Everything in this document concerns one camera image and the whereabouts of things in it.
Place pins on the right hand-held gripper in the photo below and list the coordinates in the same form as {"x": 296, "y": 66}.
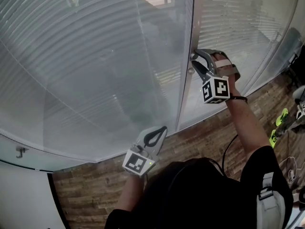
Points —
{"x": 216, "y": 89}

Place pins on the frosted glass door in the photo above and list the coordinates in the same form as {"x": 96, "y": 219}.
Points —
{"x": 35, "y": 161}

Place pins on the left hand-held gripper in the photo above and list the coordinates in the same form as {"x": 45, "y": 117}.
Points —
{"x": 138, "y": 163}

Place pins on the white power adapter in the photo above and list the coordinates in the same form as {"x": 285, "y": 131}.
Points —
{"x": 291, "y": 175}

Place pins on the person's left forearm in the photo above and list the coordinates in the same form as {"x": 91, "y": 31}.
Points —
{"x": 131, "y": 192}

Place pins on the person's right forearm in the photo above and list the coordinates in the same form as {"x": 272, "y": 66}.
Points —
{"x": 245, "y": 125}

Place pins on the person's right hand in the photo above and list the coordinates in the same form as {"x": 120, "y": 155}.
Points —
{"x": 227, "y": 67}

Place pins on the person's black shirt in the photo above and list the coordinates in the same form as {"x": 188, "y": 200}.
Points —
{"x": 202, "y": 199}

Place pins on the black skirting board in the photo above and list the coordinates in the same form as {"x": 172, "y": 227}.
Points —
{"x": 57, "y": 199}

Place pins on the black office chair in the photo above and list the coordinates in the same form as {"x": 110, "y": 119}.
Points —
{"x": 299, "y": 68}

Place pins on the sliding glass door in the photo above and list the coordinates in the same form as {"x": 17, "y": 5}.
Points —
{"x": 83, "y": 68}

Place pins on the grey window frame post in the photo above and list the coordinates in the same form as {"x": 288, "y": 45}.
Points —
{"x": 194, "y": 27}

